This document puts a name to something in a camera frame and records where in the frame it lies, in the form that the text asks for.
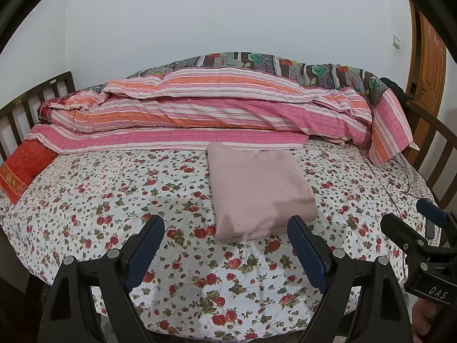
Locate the person's right hand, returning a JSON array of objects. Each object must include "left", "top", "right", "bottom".
[{"left": 412, "top": 298, "right": 441, "bottom": 336}]

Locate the dark cloth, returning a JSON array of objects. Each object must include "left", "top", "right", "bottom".
[{"left": 380, "top": 77, "right": 411, "bottom": 102}]

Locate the grey patterned mattress pad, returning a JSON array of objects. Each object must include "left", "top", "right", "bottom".
[{"left": 391, "top": 152, "right": 434, "bottom": 201}]

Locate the dark wooden footboard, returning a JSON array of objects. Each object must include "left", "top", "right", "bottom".
[{"left": 403, "top": 95, "right": 457, "bottom": 222}]

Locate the pink orange striped quilt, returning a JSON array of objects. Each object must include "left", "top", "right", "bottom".
[{"left": 25, "top": 67, "right": 414, "bottom": 167}]

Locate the brown floral patchwork quilt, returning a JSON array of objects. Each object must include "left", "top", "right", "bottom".
[{"left": 127, "top": 52, "right": 390, "bottom": 106}]

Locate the pink knitted sweater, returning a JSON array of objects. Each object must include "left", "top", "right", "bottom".
[{"left": 206, "top": 142, "right": 319, "bottom": 242}]

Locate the dark wooden headboard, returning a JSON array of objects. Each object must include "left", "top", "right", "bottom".
[{"left": 0, "top": 71, "right": 76, "bottom": 161}]

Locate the floral bed sheet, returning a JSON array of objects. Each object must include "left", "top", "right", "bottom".
[{"left": 0, "top": 139, "right": 434, "bottom": 340}]

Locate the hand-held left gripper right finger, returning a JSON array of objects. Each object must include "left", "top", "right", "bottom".
[{"left": 286, "top": 215, "right": 409, "bottom": 343}]

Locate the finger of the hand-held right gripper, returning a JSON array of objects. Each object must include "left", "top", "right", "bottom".
[
  {"left": 380, "top": 214, "right": 431, "bottom": 258},
  {"left": 416, "top": 198, "right": 450, "bottom": 240}
]

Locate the red plaid blanket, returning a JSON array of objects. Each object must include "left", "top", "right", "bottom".
[{"left": 37, "top": 97, "right": 68, "bottom": 118}]

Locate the red embroidered pillow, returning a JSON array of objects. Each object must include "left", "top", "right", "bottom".
[{"left": 0, "top": 139, "right": 58, "bottom": 205}]

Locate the brown wooden door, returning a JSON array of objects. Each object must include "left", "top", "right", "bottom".
[{"left": 409, "top": 0, "right": 447, "bottom": 165}]

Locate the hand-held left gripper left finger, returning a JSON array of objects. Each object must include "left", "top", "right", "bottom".
[{"left": 37, "top": 214, "right": 165, "bottom": 343}]

